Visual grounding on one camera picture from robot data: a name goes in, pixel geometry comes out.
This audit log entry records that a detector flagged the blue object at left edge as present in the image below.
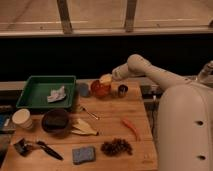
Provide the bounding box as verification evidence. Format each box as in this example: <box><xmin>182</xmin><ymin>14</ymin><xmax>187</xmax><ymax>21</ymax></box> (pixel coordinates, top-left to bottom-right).
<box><xmin>0</xmin><ymin>114</ymin><xmax>10</xmax><ymax>130</ymax></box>

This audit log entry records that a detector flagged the small blue cup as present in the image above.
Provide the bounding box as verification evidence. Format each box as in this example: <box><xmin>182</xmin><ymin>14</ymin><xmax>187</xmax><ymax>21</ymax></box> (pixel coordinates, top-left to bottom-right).
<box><xmin>78</xmin><ymin>83</ymin><xmax>90</xmax><ymax>97</ymax></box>

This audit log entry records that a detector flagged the bunch of dark grapes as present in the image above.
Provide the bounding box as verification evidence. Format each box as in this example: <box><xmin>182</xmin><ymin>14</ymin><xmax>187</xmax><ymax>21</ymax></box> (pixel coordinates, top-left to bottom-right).
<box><xmin>101</xmin><ymin>139</ymin><xmax>133</xmax><ymax>156</ymax></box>

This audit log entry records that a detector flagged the green plastic tray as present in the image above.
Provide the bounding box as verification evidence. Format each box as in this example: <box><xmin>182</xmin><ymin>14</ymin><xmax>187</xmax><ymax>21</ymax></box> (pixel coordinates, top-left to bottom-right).
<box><xmin>16</xmin><ymin>75</ymin><xmax>76</xmax><ymax>110</ymax></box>

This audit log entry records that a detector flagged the small metal cup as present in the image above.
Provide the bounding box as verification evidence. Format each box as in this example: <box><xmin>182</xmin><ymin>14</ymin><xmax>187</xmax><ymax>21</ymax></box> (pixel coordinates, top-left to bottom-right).
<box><xmin>118</xmin><ymin>84</ymin><xmax>128</xmax><ymax>98</ymax></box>

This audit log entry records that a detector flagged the black binder clip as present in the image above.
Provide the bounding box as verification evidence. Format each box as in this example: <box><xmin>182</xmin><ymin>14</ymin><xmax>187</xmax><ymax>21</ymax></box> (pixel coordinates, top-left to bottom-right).
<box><xmin>13</xmin><ymin>138</ymin><xmax>30</xmax><ymax>156</ymax></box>

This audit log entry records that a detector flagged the yellow red apple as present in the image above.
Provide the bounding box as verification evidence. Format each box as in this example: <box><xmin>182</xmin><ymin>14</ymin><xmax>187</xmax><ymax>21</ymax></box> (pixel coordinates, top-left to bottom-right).
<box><xmin>99</xmin><ymin>76</ymin><xmax>112</xmax><ymax>86</ymax></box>

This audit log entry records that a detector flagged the metal fork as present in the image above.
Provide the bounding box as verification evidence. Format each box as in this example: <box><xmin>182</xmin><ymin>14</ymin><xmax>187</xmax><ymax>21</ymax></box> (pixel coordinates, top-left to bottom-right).
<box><xmin>77</xmin><ymin>104</ymin><xmax>100</xmax><ymax>120</ymax></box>

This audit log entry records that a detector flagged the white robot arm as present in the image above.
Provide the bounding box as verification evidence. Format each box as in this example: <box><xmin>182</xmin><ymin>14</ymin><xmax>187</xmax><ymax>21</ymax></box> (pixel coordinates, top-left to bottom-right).
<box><xmin>100</xmin><ymin>54</ymin><xmax>213</xmax><ymax>171</ymax></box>

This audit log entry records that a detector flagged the black handled brush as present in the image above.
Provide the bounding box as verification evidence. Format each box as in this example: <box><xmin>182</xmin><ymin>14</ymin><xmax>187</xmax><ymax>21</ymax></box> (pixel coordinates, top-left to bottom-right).
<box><xmin>36</xmin><ymin>141</ymin><xmax>63</xmax><ymax>160</ymax></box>

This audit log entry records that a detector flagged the crumpled white cloth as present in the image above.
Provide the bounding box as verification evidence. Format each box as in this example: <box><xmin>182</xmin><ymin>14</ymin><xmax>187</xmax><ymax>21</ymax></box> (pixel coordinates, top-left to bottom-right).
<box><xmin>47</xmin><ymin>86</ymin><xmax>66</xmax><ymax>103</ymax></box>

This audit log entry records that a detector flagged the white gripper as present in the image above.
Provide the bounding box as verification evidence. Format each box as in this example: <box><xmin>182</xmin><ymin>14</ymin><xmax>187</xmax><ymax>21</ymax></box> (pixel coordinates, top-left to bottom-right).
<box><xmin>99</xmin><ymin>64</ymin><xmax>130</xmax><ymax>84</ymax></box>

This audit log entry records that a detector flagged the banana peel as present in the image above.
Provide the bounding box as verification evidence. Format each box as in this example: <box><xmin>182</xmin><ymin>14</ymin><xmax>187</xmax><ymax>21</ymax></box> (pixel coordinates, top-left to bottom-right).
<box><xmin>71</xmin><ymin>118</ymin><xmax>98</xmax><ymax>136</ymax></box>

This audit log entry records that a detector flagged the red bowl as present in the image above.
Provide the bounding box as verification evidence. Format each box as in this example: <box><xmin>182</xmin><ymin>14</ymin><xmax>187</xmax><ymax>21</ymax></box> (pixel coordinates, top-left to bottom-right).
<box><xmin>90</xmin><ymin>80</ymin><xmax>111</xmax><ymax>98</ymax></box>

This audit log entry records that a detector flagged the dark brown bowl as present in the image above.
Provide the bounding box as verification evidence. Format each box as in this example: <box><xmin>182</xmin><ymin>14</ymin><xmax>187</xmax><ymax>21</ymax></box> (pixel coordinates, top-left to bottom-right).
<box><xmin>41</xmin><ymin>108</ymin><xmax>69</xmax><ymax>136</ymax></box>

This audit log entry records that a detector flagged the blue sponge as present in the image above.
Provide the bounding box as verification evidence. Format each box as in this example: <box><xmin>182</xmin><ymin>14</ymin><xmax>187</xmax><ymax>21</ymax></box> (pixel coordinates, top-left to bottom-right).
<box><xmin>72</xmin><ymin>146</ymin><xmax>96</xmax><ymax>165</ymax></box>

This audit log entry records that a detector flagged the white paper cup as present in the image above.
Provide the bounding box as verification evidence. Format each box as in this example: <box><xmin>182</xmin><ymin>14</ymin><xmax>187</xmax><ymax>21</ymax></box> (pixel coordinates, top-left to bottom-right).
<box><xmin>12</xmin><ymin>109</ymin><xmax>33</xmax><ymax>130</ymax></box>

